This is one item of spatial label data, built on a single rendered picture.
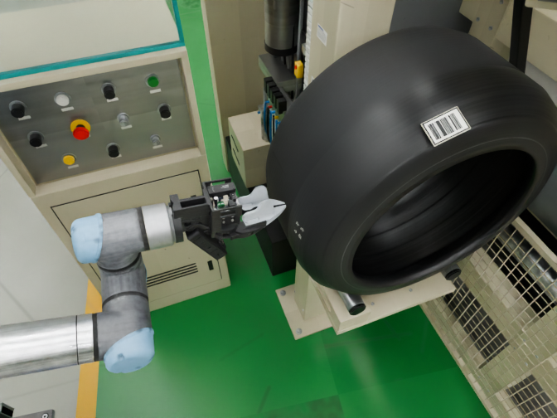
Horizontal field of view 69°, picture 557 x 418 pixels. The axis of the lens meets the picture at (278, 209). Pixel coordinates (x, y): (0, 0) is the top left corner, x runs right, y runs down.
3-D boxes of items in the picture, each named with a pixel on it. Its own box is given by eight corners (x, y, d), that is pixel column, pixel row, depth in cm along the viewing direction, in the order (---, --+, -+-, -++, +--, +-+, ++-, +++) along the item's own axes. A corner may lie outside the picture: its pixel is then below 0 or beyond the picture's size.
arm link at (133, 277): (108, 323, 73) (94, 293, 65) (104, 271, 79) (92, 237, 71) (152, 313, 75) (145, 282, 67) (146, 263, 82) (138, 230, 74)
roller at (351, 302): (312, 207, 122) (298, 215, 122) (307, 200, 118) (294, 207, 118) (368, 309, 101) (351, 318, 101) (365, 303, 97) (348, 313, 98)
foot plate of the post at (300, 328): (275, 290, 202) (275, 289, 201) (324, 274, 208) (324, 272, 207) (295, 340, 186) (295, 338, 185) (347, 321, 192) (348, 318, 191)
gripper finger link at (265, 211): (294, 200, 72) (244, 210, 69) (290, 221, 76) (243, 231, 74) (288, 187, 74) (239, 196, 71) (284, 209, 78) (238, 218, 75)
